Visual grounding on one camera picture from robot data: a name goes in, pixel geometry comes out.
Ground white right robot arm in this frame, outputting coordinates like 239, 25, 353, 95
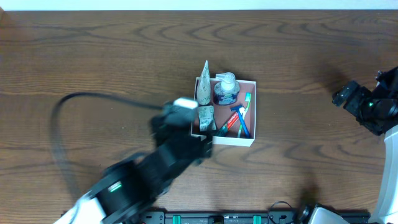
332, 68, 397, 223

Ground clear spray bottle blue liquid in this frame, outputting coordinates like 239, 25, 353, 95
213, 72, 240, 105

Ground white shampoo tube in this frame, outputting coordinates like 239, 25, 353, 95
196, 61, 211, 106

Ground white cardboard box pink inside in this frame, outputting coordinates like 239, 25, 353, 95
190, 77, 257, 147

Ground green white soap packet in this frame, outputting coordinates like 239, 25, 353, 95
198, 105, 216, 132

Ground blue disposable razor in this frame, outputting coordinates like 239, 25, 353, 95
231, 105, 251, 138

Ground red green toothpaste tube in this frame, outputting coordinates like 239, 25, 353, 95
215, 111, 239, 137

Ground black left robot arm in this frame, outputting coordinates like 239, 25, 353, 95
58, 116, 213, 223

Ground green white toothbrush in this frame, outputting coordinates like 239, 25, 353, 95
237, 92, 251, 138

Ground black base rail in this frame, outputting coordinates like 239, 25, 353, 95
136, 210, 371, 224

